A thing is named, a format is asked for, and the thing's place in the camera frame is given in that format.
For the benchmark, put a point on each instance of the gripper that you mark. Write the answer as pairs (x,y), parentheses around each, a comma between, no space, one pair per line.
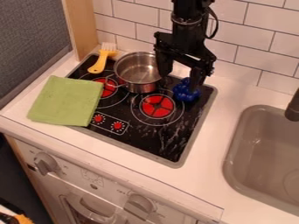
(186,43)

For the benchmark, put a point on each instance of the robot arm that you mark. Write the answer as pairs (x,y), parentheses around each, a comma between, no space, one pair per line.
(189,14)

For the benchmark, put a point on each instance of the blue toy grapes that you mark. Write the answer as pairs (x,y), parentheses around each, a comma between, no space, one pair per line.
(186,91)

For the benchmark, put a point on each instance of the silver pot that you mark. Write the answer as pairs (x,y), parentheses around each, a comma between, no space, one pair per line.
(136,72)

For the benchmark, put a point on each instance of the toy stove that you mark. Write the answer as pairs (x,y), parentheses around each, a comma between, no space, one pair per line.
(144,106)

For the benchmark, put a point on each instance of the yellow brush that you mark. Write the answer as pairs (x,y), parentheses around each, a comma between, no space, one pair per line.
(102,57)

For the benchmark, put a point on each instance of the green cloth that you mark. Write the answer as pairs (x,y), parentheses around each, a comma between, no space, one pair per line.
(66,100)

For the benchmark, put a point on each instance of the toy sink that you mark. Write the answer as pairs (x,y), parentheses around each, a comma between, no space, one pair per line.
(264,157)

